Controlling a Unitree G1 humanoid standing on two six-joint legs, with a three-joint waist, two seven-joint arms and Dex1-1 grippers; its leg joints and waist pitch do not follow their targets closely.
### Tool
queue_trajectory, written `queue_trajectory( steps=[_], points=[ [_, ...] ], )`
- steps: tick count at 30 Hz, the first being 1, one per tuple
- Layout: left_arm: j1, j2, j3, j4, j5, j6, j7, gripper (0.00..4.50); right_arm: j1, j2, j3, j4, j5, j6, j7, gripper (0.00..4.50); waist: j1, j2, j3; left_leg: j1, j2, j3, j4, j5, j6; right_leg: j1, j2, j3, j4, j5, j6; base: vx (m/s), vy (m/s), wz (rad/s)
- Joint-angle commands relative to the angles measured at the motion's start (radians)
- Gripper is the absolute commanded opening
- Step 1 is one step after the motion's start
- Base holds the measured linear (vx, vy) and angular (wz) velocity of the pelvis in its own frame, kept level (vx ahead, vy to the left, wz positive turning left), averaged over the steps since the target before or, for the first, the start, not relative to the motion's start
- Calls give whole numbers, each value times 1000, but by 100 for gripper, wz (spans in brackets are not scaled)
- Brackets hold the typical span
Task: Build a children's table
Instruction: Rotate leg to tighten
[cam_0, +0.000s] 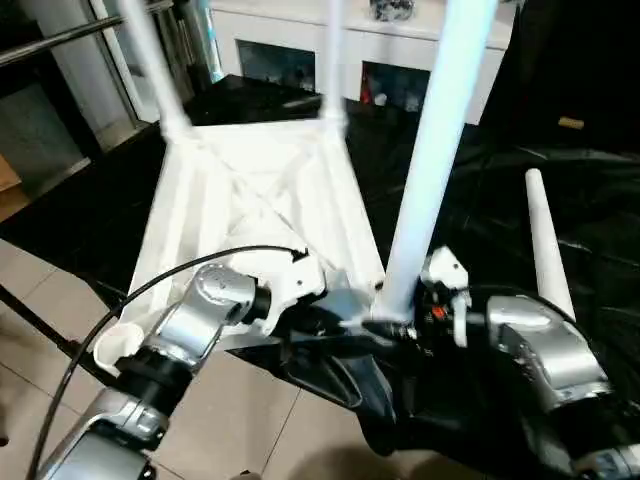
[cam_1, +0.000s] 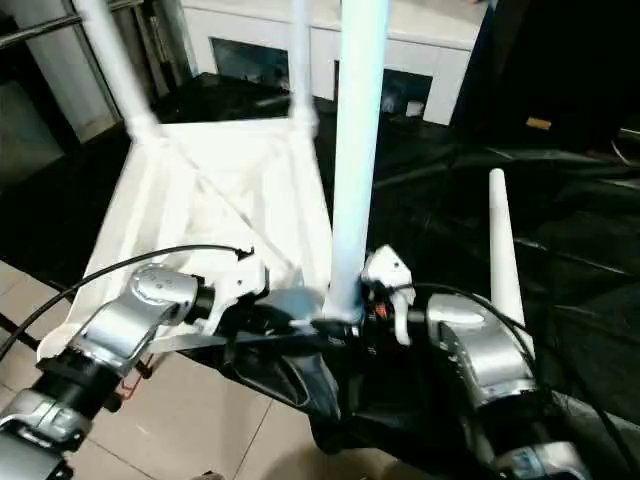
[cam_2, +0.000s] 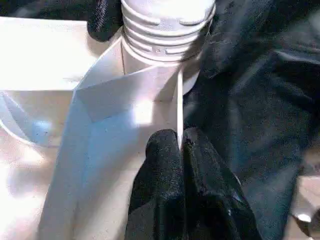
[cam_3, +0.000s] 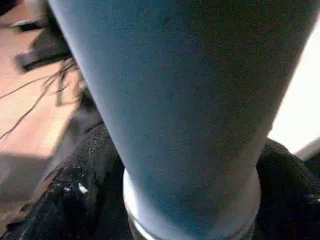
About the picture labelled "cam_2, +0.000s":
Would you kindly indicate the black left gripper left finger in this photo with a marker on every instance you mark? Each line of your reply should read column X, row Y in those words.
column 160, row 187

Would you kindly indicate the white plastic table top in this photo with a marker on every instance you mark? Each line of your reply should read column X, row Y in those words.
column 100, row 120

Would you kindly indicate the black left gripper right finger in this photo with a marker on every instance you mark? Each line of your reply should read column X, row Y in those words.
column 212, row 200

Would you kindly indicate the black plastic mat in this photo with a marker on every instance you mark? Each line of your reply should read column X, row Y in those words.
column 262, row 125

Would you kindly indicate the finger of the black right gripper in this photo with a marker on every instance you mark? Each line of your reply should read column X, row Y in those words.
column 225, row 37
column 105, row 20

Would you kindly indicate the white plastic table leg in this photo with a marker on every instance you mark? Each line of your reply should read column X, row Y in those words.
column 167, row 25

